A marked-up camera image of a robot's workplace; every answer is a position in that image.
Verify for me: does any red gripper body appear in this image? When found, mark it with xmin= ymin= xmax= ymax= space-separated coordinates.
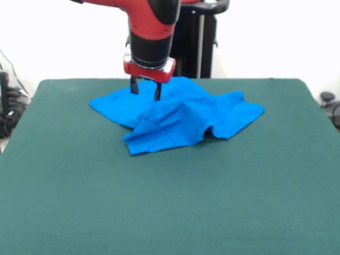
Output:
xmin=123 ymin=52 xmax=177 ymax=84

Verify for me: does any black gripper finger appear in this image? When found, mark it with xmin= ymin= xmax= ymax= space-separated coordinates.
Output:
xmin=129 ymin=75 xmax=140 ymax=95
xmin=154 ymin=81 xmax=163 ymax=102

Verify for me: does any blue laundry garment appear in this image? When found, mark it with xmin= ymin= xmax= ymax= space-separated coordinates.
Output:
xmin=89 ymin=76 xmax=266 ymax=156

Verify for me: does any dark green table cloth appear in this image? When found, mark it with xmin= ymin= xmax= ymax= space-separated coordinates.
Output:
xmin=0 ymin=78 xmax=340 ymax=255

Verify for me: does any black equipment pile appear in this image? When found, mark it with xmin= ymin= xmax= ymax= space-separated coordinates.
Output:
xmin=0 ymin=70 xmax=31 ymax=139

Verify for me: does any grey chair base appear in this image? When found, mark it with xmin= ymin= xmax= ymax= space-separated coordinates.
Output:
xmin=320 ymin=91 xmax=340 ymax=125

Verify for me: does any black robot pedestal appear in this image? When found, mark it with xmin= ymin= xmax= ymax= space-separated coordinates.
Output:
xmin=124 ymin=0 xmax=230 ymax=79

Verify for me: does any grey wall cable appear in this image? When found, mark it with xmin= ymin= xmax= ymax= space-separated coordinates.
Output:
xmin=0 ymin=47 xmax=30 ymax=96

